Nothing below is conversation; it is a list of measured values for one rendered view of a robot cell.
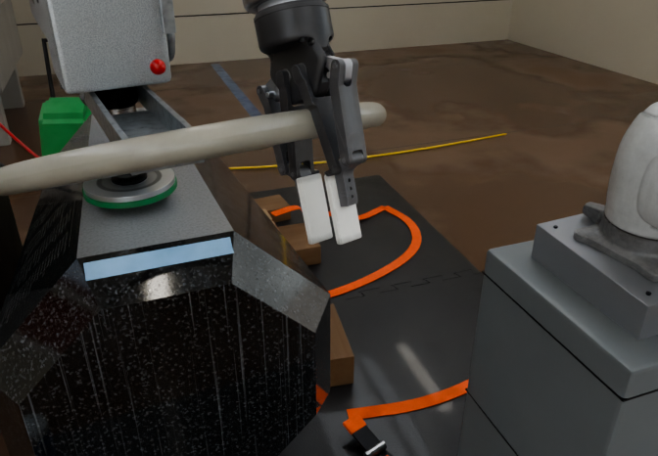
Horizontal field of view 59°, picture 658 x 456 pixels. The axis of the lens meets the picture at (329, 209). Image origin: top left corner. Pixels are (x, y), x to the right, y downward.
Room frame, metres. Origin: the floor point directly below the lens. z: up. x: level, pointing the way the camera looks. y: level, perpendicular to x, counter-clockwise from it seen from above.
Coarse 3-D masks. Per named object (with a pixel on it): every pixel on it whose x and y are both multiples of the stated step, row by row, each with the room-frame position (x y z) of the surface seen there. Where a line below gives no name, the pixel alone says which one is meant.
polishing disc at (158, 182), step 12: (168, 168) 1.35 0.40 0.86; (96, 180) 1.28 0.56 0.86; (108, 180) 1.28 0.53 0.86; (156, 180) 1.28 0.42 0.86; (168, 180) 1.28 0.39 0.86; (84, 192) 1.23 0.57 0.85; (96, 192) 1.21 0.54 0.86; (108, 192) 1.21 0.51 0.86; (120, 192) 1.21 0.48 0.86; (132, 192) 1.21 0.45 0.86; (144, 192) 1.21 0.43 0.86; (156, 192) 1.22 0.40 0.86
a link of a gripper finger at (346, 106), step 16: (336, 64) 0.52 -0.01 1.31; (352, 64) 0.53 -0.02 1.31; (336, 80) 0.52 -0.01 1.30; (352, 80) 0.53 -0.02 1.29; (336, 96) 0.52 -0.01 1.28; (352, 96) 0.53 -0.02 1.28; (336, 112) 0.52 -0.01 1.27; (352, 112) 0.52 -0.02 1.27; (336, 128) 0.52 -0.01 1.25; (352, 128) 0.52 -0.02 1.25; (352, 144) 0.51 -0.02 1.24; (352, 160) 0.50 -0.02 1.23
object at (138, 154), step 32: (192, 128) 0.50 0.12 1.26; (224, 128) 0.50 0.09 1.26; (256, 128) 0.51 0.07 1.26; (288, 128) 0.52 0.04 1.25; (32, 160) 0.51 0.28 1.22; (64, 160) 0.49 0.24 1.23; (96, 160) 0.48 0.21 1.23; (128, 160) 0.48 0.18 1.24; (160, 160) 0.48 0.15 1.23; (192, 160) 0.90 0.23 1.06; (0, 192) 0.54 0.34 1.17
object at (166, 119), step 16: (80, 96) 1.29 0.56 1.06; (96, 96) 1.18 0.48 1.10; (144, 96) 1.25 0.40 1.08; (96, 112) 1.14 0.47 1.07; (144, 112) 1.21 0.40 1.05; (160, 112) 1.12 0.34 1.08; (112, 128) 0.97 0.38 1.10; (128, 128) 1.09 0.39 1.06; (144, 128) 1.09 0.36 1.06; (160, 128) 1.09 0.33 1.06; (176, 128) 1.02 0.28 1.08
